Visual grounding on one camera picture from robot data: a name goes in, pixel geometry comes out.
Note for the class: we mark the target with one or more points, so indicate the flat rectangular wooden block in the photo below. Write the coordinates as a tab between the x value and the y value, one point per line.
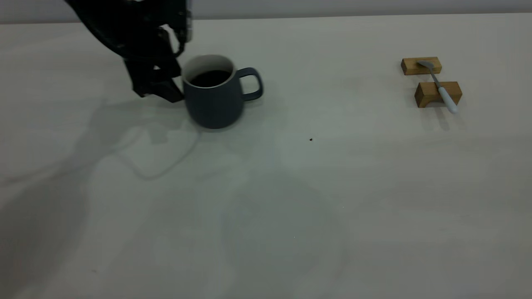
411	66

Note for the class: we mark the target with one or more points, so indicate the arched wooden block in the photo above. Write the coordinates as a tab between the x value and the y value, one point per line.
426	91

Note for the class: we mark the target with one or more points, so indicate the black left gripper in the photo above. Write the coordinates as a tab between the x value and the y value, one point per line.
141	29

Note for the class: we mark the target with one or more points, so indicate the dark grey ceramic mug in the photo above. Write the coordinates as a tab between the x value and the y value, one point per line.
216	106

